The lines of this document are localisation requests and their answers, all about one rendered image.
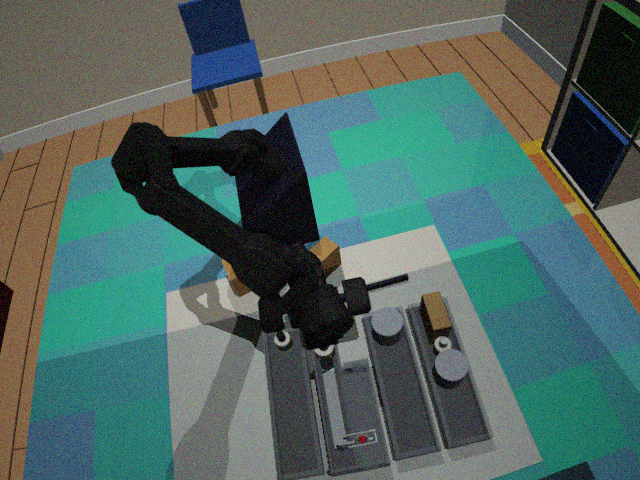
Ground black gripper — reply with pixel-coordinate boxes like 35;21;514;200
258;277;371;334

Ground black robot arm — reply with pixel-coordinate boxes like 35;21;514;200
111;122;355;350

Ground black flat bar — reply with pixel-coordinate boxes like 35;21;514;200
366;274;409;291

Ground tan rectangular block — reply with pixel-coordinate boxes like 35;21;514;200
419;291;452;345

